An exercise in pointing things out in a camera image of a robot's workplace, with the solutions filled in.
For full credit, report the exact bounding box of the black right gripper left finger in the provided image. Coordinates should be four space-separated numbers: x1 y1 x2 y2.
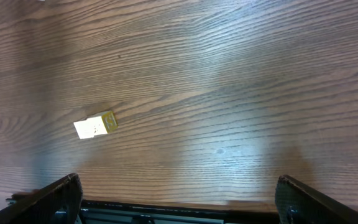
0 173 83 224

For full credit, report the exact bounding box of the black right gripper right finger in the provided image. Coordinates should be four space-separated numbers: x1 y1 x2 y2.
275 175 358 224

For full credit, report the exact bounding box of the white block yellow S side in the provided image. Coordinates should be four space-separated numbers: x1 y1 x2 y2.
86 111 118 137

